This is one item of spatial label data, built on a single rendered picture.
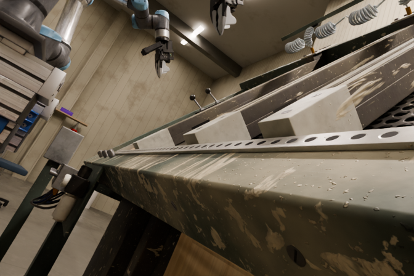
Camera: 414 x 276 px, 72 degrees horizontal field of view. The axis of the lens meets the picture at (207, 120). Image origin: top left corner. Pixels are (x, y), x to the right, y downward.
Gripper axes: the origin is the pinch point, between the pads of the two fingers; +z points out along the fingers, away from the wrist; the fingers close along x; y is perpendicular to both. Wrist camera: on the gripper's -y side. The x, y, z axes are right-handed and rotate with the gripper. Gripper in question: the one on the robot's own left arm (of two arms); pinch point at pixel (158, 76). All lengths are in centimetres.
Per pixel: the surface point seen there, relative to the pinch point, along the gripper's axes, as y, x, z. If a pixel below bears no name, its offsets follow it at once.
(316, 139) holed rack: -25, -122, 39
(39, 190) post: -53, 28, 57
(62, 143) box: -44, 25, 34
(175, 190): -32, -103, 45
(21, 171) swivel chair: -81, 263, 59
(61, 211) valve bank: -45, -36, 58
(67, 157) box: -41, 25, 42
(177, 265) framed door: -18, -68, 69
